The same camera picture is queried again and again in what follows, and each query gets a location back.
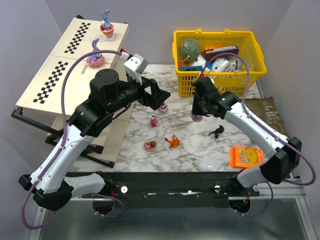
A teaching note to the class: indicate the strawberry cake slice toy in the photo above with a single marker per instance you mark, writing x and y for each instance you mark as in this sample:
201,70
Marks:
163,108

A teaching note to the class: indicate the pink bear toy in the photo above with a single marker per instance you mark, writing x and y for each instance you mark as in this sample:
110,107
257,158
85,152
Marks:
154,121

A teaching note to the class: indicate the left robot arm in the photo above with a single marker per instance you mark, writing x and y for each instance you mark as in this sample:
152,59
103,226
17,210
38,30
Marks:
50,186

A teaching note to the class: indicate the green melon ball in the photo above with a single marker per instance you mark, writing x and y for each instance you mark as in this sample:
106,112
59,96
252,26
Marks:
189,49

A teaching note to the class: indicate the white bottle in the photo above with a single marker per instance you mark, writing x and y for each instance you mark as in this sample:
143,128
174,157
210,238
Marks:
235,64

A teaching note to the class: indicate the purple bunny pink donut toy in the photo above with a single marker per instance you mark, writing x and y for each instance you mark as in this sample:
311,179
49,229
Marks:
196,118

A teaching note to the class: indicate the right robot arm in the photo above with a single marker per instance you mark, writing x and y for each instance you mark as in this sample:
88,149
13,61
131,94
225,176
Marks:
281,151

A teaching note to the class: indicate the strawberry tart toy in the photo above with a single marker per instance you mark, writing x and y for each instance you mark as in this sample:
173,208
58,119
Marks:
150,146

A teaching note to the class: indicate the purple box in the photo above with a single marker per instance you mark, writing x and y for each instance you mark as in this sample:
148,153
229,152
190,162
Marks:
210,53

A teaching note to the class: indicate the purple bunny cupcake toy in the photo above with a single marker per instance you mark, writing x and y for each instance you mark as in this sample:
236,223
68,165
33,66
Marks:
106,26

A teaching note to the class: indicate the blue box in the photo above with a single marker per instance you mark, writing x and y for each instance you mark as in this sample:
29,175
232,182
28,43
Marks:
191,68

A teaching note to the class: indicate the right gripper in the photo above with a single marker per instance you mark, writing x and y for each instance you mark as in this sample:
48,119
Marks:
198,105

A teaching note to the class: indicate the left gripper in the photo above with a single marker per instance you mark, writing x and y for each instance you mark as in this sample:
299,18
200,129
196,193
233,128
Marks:
147,92

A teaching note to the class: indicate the orange dragon toy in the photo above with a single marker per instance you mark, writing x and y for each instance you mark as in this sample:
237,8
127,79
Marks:
174,142

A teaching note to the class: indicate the yellow plastic basket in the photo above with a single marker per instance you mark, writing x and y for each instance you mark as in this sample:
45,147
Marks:
250,53

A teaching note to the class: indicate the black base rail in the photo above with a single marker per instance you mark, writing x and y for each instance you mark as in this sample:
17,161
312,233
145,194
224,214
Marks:
162,190

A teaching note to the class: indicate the black dragon toy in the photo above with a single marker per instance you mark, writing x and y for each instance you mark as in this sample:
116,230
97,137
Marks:
217,132

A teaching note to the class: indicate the brown coffee bag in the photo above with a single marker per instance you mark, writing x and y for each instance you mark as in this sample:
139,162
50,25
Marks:
265,109

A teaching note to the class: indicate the orange snack box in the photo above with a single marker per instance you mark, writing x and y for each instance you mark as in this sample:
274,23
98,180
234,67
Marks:
245,157

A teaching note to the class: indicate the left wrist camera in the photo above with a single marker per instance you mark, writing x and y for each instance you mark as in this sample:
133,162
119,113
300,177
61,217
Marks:
135,66

